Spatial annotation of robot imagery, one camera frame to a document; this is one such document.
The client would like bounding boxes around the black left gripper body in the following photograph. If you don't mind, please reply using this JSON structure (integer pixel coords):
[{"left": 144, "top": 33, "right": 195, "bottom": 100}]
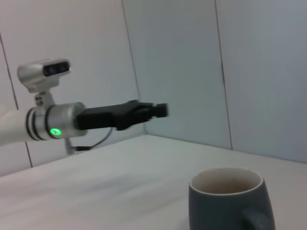
[{"left": 76, "top": 100, "right": 155, "bottom": 132}]

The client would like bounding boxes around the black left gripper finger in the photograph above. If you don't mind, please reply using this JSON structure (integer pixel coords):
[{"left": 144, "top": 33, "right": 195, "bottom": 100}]
[{"left": 152, "top": 103, "right": 170, "bottom": 119}]

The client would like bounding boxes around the grey ceramic cup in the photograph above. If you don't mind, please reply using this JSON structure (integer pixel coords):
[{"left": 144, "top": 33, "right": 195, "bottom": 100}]
[{"left": 188, "top": 167, "right": 276, "bottom": 230}]

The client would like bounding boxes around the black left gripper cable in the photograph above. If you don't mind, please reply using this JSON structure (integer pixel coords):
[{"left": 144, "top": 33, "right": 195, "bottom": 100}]
[{"left": 64, "top": 126, "right": 113, "bottom": 155}]

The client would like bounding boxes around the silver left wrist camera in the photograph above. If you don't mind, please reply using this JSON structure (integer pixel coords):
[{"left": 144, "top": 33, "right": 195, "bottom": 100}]
[{"left": 16, "top": 57, "right": 72, "bottom": 94}]

